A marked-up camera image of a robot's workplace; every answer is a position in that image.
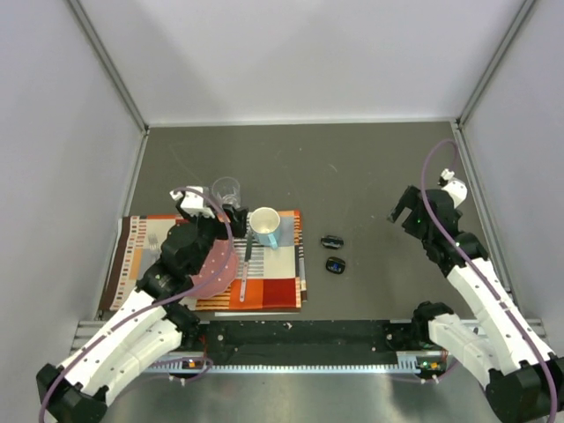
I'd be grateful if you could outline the black taped earbud charging case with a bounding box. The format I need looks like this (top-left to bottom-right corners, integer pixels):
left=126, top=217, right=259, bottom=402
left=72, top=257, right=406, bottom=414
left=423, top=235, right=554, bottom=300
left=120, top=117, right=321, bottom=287
left=320, top=235, right=345, bottom=250

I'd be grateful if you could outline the black case with gold line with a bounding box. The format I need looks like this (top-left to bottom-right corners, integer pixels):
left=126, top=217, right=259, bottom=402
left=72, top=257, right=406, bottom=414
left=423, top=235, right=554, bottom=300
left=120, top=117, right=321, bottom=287
left=325, top=256, right=346, bottom=275

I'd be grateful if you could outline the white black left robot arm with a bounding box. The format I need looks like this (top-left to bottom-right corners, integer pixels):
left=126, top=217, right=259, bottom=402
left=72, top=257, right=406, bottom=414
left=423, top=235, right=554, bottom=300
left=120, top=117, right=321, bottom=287
left=36, top=204, right=249, bottom=422

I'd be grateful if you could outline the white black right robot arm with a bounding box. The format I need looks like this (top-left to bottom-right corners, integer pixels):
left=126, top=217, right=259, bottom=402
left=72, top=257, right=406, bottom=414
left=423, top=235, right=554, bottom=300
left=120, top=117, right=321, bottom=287
left=388, top=180, right=563, bottom=422

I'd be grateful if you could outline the clear plastic cup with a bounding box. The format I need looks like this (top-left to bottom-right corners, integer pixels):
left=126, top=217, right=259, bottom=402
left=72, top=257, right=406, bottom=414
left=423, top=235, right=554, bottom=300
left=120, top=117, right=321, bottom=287
left=211, top=176, right=241, bottom=208

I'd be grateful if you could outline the blue mug white inside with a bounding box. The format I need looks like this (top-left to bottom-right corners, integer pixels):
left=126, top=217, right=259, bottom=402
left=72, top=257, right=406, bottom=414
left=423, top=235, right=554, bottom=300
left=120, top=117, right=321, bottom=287
left=249, top=207, right=281, bottom=249

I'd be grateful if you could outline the pink dotted plate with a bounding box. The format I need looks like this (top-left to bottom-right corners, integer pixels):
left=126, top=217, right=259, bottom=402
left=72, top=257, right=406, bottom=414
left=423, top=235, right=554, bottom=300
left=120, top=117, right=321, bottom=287
left=188, top=240, right=239, bottom=300

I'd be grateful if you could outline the orange patchwork placemat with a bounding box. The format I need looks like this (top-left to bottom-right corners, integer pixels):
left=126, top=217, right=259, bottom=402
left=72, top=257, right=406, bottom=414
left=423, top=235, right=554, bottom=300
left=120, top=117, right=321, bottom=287
left=99, top=210, right=307, bottom=314

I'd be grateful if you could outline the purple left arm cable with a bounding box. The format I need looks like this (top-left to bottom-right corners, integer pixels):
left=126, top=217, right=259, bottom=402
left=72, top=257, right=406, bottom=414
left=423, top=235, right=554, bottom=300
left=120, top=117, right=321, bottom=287
left=38, top=187, right=237, bottom=423

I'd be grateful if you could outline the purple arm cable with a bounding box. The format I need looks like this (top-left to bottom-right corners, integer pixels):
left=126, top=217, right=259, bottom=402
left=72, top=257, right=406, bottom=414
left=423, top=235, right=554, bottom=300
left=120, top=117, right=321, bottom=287
left=38, top=187, right=237, bottom=423
left=419, top=138, right=557, bottom=423

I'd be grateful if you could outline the pink handled knife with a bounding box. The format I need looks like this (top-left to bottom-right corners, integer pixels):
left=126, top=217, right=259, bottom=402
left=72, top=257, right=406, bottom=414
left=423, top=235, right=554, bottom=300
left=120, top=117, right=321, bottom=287
left=239, top=232, right=253, bottom=302

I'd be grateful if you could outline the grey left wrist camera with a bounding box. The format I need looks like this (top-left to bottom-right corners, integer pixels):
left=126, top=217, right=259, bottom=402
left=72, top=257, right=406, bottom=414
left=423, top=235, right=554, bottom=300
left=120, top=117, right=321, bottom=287
left=169, top=186, right=215, bottom=219

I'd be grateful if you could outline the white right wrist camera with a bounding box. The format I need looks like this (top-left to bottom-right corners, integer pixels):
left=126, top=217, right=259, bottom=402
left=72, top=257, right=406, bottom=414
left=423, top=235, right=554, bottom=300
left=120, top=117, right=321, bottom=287
left=438, top=168, right=468, bottom=209

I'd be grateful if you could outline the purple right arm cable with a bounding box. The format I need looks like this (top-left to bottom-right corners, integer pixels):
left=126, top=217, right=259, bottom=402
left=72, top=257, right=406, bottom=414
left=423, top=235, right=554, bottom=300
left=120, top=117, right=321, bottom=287
left=419, top=138, right=557, bottom=423

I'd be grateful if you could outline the pink handled fork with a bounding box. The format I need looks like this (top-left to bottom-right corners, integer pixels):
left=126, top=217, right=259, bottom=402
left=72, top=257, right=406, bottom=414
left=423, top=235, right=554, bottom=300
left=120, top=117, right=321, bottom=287
left=147, top=234, right=160, bottom=257

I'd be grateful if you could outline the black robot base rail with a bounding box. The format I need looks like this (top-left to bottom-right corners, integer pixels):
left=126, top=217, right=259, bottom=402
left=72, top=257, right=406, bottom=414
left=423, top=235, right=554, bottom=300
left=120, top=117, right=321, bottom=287
left=196, top=320, right=421, bottom=365

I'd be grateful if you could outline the white slotted cable duct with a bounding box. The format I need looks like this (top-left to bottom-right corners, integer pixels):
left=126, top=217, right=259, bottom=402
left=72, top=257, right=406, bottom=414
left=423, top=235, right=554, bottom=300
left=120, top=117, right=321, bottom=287
left=145, top=352, right=448, bottom=376

